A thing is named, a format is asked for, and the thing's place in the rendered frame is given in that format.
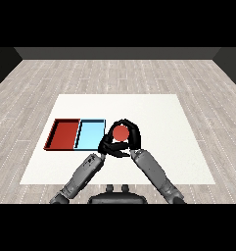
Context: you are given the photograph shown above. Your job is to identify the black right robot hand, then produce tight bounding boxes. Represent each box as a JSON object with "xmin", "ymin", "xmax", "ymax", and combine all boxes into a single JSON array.
[{"xmin": 114, "ymin": 119, "xmax": 143, "ymax": 152}]

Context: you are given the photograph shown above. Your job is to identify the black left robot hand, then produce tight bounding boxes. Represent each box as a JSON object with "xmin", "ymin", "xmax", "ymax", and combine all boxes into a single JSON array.
[{"xmin": 97, "ymin": 124, "xmax": 131, "ymax": 159}]

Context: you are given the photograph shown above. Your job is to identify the small red can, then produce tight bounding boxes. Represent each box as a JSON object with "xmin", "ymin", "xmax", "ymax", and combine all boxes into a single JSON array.
[{"xmin": 112, "ymin": 125, "xmax": 130, "ymax": 143}]

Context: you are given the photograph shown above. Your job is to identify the light blue shallow open box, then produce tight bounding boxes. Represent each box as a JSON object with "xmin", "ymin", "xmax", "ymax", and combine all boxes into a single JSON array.
[{"xmin": 72, "ymin": 119, "xmax": 107, "ymax": 152}]

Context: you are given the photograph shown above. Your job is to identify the red shallow open box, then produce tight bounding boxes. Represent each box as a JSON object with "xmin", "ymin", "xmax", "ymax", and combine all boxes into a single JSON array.
[{"xmin": 43, "ymin": 118, "xmax": 81, "ymax": 152}]

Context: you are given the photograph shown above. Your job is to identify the dark grey robot body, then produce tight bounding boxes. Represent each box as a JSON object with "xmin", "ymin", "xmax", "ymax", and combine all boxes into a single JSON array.
[{"xmin": 87, "ymin": 183, "xmax": 148, "ymax": 205}]

